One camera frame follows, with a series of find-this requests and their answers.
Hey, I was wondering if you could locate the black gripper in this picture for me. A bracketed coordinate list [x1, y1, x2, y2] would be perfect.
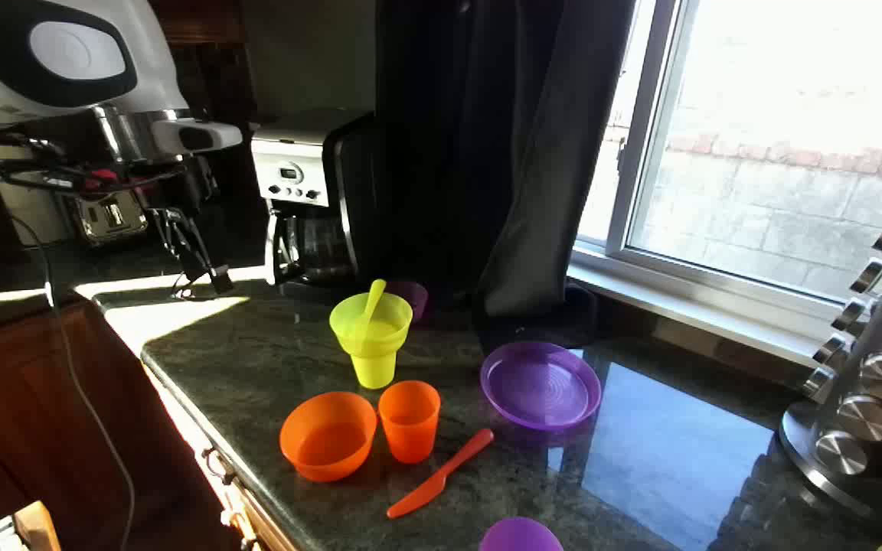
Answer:
[141, 149, 239, 298]

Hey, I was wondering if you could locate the orange plastic cup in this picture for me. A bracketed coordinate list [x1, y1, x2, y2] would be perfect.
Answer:
[377, 376, 444, 469]

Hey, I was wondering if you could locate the orange plastic spoon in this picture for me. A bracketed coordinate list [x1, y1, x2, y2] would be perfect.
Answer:
[383, 426, 498, 523]

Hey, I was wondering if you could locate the yellow-green plastic cup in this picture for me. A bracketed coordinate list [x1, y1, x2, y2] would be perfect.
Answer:
[327, 288, 418, 391]

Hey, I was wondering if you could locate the purple plastic bowl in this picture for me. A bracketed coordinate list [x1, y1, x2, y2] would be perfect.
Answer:
[477, 339, 605, 442]
[389, 277, 433, 323]

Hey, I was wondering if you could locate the orange plastic bowl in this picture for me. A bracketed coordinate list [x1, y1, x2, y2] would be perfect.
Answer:
[276, 388, 381, 486]

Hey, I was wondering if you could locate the purple plastic cup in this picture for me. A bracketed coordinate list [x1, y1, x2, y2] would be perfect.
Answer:
[477, 515, 568, 551]

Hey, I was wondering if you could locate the glass coffee carafe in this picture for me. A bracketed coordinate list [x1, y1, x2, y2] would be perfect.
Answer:
[274, 207, 358, 288]

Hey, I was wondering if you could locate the stainless steel coffee maker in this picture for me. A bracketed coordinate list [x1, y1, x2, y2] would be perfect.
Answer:
[248, 113, 383, 294]

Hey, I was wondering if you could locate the white rectangular appliance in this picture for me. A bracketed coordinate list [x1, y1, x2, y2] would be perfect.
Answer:
[0, 182, 67, 248]

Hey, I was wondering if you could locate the yellow-green plastic spoon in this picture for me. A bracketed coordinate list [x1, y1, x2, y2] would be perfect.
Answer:
[358, 274, 389, 327]

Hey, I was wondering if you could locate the dark curtain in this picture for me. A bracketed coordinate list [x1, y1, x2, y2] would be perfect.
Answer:
[373, 0, 638, 353]

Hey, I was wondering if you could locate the white and tan box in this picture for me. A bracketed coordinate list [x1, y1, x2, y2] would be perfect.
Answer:
[0, 499, 65, 551]

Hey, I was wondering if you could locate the steel spice jar rack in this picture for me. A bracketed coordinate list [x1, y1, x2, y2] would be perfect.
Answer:
[776, 195, 882, 528]

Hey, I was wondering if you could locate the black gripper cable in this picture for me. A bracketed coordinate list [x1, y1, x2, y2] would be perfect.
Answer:
[0, 126, 203, 211]

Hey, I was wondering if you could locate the thin white cable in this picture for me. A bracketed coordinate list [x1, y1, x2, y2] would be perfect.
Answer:
[42, 240, 141, 551]

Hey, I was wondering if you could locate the white window frame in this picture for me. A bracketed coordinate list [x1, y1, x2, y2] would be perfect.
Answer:
[568, 0, 882, 368]

